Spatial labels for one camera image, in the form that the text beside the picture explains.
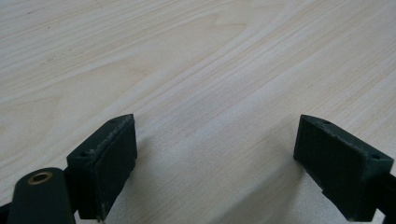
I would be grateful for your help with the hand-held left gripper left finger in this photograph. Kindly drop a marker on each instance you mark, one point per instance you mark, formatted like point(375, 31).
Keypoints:
point(102, 168)

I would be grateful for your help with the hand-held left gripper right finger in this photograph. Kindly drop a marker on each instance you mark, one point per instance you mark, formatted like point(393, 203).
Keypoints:
point(336, 165)

